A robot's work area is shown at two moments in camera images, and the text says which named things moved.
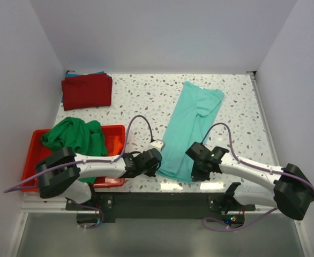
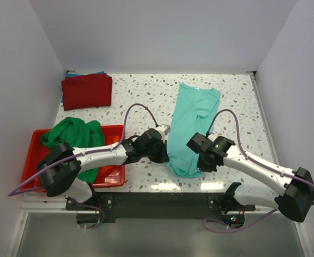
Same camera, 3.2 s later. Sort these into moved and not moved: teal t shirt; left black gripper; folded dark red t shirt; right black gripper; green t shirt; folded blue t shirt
Moved: teal t shirt; right black gripper; left black gripper
Not moved: green t shirt; folded dark red t shirt; folded blue t shirt
